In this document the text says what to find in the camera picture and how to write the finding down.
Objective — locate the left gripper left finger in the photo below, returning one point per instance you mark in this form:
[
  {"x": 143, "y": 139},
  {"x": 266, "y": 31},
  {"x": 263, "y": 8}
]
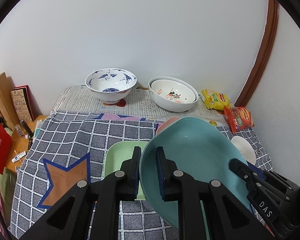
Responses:
[{"x": 90, "y": 210}]

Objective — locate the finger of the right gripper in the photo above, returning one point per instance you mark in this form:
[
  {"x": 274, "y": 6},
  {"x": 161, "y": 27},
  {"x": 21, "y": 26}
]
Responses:
[
  {"x": 269, "y": 202},
  {"x": 258, "y": 171}
]

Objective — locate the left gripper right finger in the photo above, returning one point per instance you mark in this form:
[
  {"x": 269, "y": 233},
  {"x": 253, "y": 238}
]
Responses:
[{"x": 205, "y": 210}]

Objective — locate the teal square plate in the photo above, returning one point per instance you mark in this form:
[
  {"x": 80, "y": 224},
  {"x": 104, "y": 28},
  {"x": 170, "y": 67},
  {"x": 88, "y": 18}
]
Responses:
[{"x": 198, "y": 149}]

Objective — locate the pink square plate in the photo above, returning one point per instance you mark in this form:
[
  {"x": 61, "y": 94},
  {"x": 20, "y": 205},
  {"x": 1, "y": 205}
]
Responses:
[{"x": 166, "y": 124}]

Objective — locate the white floral small bowl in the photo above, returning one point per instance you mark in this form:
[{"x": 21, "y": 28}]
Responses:
[{"x": 244, "y": 148}]

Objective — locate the red chips bag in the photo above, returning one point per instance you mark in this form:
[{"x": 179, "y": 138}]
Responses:
[{"x": 238, "y": 118}]

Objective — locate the green square plate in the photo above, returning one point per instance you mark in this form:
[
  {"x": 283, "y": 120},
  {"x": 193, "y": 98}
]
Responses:
[{"x": 120, "y": 162}]

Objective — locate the grey checked tablecloth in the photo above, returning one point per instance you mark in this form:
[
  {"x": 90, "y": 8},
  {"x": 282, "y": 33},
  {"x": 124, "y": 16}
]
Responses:
[{"x": 64, "y": 138}]

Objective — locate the yellow chips bag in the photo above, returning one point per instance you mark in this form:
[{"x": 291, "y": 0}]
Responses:
[{"x": 214, "y": 100}]

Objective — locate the white small tube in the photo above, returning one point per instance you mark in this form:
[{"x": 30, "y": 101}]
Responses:
[{"x": 18, "y": 157}]

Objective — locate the wooden side table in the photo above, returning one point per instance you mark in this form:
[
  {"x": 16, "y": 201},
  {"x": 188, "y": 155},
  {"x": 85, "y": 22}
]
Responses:
[{"x": 20, "y": 145}]

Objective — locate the newspaper sheet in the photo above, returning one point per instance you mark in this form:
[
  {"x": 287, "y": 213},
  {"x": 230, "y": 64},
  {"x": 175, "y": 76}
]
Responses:
[{"x": 138, "y": 103}]

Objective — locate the large white outer bowl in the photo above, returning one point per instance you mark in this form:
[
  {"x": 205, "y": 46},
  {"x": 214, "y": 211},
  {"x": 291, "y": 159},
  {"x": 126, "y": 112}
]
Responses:
[{"x": 169, "y": 105}]

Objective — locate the patterned red box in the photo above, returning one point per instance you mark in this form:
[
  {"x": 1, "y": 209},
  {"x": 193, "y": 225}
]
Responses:
[{"x": 22, "y": 103}]

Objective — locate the blue patterned white bowl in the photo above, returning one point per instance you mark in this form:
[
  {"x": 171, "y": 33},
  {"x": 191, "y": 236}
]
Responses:
[{"x": 110, "y": 85}]

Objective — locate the brown wooden door frame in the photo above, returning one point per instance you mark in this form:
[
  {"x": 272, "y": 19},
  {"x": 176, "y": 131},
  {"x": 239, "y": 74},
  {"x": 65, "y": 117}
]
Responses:
[{"x": 263, "y": 55}]

